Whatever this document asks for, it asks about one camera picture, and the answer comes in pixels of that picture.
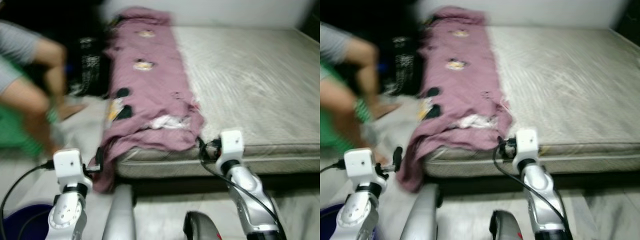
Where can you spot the silver robot left leg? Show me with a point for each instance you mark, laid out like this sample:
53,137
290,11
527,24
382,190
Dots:
120,215
420,215

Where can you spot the silver robot leg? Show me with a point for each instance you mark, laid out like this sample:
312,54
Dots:
202,227
120,215
506,227
420,215

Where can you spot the green floor mat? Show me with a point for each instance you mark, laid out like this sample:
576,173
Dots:
12,130
327,135

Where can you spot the pink cartoon print blanket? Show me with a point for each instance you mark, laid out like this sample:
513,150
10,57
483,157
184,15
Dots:
150,95
460,95

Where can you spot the white quilted mattress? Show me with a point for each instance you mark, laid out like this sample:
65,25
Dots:
250,85
565,85

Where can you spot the silver robot right leg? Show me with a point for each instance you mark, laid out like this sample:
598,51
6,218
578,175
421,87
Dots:
202,227
506,227

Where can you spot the dark blue plastic basin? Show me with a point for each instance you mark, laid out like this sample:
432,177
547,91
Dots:
25,225
330,225

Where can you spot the person in grey shorts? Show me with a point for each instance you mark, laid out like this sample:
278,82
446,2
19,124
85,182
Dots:
30,95
350,95

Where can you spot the black mesh basket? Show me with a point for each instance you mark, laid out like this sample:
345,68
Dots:
91,65
405,65

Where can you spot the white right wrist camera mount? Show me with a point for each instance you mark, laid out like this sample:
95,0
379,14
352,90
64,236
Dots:
527,145
231,147

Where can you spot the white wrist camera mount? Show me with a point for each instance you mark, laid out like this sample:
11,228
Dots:
527,145
231,147
362,164
70,165

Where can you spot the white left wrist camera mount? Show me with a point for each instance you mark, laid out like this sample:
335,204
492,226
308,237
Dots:
70,165
362,164

